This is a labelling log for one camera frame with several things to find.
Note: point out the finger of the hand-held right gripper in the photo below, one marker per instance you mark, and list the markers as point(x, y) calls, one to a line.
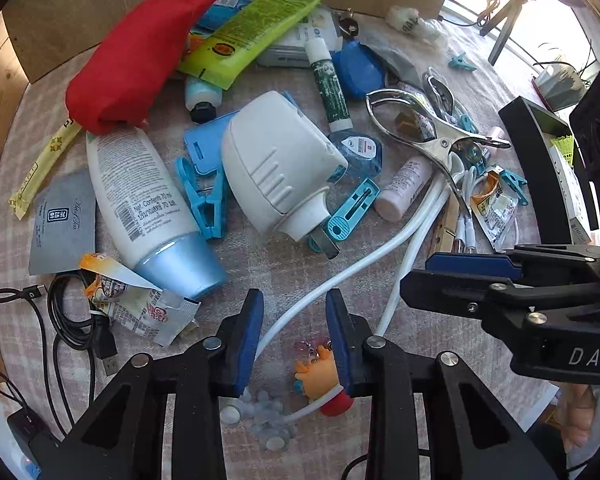
point(445, 292)
point(465, 265)

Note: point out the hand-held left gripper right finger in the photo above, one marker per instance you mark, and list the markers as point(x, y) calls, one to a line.
point(337, 340)

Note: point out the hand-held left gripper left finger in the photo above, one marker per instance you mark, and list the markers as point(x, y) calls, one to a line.
point(245, 340)

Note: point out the wooden clothespin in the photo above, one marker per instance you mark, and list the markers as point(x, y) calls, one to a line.
point(447, 225)

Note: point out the black tray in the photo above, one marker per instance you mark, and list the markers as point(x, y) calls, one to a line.
point(535, 160)

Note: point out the person's right hand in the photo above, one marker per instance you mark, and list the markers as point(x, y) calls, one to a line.
point(580, 420)

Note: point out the orange white snack sachet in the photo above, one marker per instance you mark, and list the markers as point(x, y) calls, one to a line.
point(495, 210)
point(140, 310)

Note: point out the grey flower-shaped knob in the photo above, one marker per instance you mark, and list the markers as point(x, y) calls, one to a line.
point(275, 440)
point(230, 415)

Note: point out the small pink-white bottle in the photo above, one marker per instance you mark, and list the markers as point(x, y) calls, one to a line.
point(400, 190)

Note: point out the teal flat clip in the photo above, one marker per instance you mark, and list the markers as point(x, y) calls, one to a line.
point(350, 210)

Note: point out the large metal clamp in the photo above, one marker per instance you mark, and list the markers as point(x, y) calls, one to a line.
point(430, 130)

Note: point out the yellow-green mesh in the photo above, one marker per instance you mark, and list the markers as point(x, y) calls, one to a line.
point(565, 150)

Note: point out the blue eye drop bottle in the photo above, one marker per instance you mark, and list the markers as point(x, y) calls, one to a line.
point(360, 147)

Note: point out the small metal clamp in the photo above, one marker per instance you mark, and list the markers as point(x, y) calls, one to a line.
point(442, 95)

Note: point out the white plastic device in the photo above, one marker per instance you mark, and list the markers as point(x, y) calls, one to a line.
point(280, 160)

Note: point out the white lotion tube blue cap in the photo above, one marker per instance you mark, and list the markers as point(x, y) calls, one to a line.
point(130, 185)

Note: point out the grey planter box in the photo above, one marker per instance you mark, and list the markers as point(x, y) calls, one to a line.
point(560, 87)

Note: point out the blue phone stand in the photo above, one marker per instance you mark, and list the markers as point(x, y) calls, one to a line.
point(205, 140)

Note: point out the blue round pouch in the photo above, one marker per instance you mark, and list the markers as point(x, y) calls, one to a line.
point(360, 70)

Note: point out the white green glue stick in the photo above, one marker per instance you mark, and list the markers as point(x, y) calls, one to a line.
point(330, 85)

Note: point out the black tripod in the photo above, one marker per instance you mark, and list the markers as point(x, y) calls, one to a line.
point(502, 40)

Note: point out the black power box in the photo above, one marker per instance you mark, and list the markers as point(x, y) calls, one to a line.
point(27, 425)

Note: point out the small tube black cap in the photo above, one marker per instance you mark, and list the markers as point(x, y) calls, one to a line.
point(202, 92)

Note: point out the white wad in plastic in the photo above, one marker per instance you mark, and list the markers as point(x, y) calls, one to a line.
point(405, 17)

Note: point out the yellow stick sachet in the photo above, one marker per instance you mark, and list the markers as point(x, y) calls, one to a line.
point(40, 170)

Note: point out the bunch of keys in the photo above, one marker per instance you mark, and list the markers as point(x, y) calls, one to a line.
point(349, 24)

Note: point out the white flat tin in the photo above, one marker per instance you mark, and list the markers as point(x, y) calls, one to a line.
point(305, 30)

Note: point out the red cloth pouch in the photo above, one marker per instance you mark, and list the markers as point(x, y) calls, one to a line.
point(130, 60)

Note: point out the green tube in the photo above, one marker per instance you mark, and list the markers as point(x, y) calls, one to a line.
point(250, 25)

